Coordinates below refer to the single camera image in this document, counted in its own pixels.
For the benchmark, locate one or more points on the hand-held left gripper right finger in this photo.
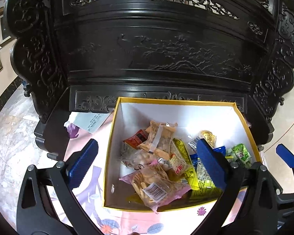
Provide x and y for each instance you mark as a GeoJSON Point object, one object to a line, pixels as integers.
{"type": "Point", "coordinates": [212, 164]}

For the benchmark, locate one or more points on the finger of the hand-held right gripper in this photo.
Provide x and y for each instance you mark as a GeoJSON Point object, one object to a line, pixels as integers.
{"type": "Point", "coordinates": [286, 155]}

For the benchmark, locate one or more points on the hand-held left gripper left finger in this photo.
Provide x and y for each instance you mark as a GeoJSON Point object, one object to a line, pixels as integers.
{"type": "Point", "coordinates": [84, 162]}

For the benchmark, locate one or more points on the yellow bar packet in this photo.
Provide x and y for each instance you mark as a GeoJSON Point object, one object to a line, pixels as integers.
{"type": "Point", "coordinates": [205, 188]}

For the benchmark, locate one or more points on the clear packet with white label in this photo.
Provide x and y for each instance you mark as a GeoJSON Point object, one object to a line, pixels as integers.
{"type": "Point", "coordinates": [193, 143]}

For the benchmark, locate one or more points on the yellow small bread packet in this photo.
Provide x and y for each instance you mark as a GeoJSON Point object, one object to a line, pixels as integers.
{"type": "Point", "coordinates": [208, 135]}

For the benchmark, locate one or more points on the green snack packet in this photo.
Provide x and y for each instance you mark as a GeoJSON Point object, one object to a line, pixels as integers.
{"type": "Point", "coordinates": [241, 154]}

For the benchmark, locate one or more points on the orange rice cracker packet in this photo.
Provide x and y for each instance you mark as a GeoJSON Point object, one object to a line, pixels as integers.
{"type": "Point", "coordinates": [177, 163]}

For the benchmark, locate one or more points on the clear white candy packet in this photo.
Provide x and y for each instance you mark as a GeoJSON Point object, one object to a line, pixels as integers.
{"type": "Point", "coordinates": [163, 163]}

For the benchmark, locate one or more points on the clear nut packet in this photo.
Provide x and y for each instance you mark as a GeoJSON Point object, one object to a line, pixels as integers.
{"type": "Point", "coordinates": [134, 158]}

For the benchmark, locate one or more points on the yellow cardboard box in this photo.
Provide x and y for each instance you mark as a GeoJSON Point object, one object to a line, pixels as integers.
{"type": "Point", "coordinates": [127, 127]}

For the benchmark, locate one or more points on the small red packet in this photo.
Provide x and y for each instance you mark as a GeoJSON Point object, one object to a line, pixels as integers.
{"type": "Point", "coordinates": [136, 139]}

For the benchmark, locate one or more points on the pink cracker stick packet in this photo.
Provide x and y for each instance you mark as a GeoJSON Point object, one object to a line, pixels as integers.
{"type": "Point", "coordinates": [159, 188]}

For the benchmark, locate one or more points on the brown cracker packet white band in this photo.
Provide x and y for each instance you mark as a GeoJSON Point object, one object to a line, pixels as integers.
{"type": "Point", "coordinates": [159, 137]}

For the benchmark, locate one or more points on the white paper sheet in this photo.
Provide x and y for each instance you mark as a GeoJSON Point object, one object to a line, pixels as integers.
{"type": "Point", "coordinates": [88, 121]}

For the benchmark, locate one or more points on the pink floral blanket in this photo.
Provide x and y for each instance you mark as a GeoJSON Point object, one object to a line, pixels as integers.
{"type": "Point", "coordinates": [137, 221]}

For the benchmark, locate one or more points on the carved dark wooden chair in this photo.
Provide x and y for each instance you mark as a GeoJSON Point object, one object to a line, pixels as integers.
{"type": "Point", "coordinates": [149, 53]}

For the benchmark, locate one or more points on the framed dark painting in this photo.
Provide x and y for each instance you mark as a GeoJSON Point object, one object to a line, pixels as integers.
{"type": "Point", "coordinates": [2, 29]}

